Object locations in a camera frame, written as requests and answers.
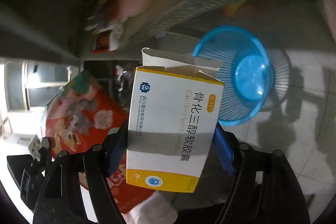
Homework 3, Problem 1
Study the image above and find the red snack bag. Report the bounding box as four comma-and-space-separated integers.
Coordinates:
44, 71, 153, 214

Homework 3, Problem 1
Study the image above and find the yellow white medicine box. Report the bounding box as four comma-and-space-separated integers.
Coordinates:
126, 48, 224, 193

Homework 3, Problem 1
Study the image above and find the blue plastic trash basket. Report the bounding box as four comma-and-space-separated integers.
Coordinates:
193, 26, 290, 127

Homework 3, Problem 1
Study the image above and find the white gloved hand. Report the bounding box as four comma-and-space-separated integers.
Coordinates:
122, 191, 178, 224

